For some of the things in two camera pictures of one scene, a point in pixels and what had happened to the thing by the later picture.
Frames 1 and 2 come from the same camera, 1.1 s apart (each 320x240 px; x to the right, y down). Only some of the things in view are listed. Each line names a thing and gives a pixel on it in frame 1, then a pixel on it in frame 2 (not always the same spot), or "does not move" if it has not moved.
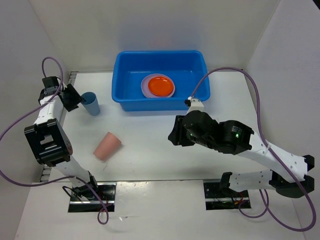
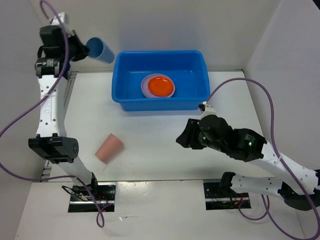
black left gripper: x=76 y=98 -> x=83 y=50
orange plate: x=160 y=86 does not move
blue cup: x=91 y=104 -> x=98 y=49
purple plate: x=145 y=88 does not move
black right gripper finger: x=176 y=135 -> x=189 y=137
